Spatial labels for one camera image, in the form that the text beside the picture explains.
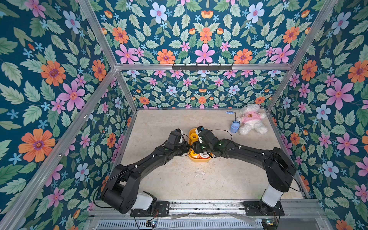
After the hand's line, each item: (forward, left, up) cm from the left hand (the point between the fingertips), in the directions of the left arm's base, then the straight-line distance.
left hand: (192, 145), depth 87 cm
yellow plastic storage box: (-1, +1, +3) cm, 3 cm away
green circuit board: (-37, +24, -12) cm, 46 cm away
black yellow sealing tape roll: (-4, -1, -6) cm, 7 cm away
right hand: (-1, -1, +1) cm, 2 cm away
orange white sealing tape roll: (-5, -7, -5) cm, 10 cm away
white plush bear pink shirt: (+21, -45, -3) cm, 50 cm away
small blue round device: (+16, -25, +10) cm, 32 cm away
